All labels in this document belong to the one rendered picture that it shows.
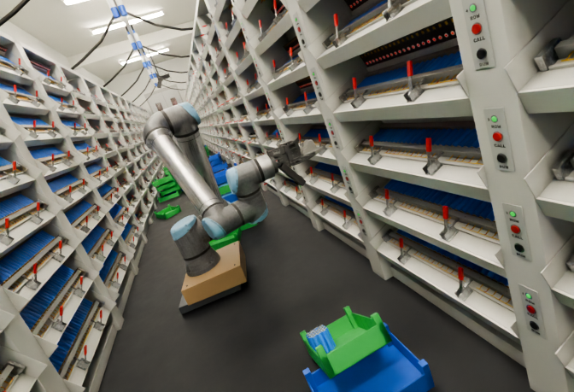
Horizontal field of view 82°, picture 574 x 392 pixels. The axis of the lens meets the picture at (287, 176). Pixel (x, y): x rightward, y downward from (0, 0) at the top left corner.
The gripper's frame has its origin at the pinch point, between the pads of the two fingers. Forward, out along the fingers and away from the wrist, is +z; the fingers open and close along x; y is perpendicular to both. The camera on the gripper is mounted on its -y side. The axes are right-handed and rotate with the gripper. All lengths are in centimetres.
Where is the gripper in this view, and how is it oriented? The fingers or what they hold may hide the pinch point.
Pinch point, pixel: (320, 149)
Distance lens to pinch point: 127.0
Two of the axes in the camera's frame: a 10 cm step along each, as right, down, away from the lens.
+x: -3.0, -1.3, 9.4
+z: 8.9, -3.9, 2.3
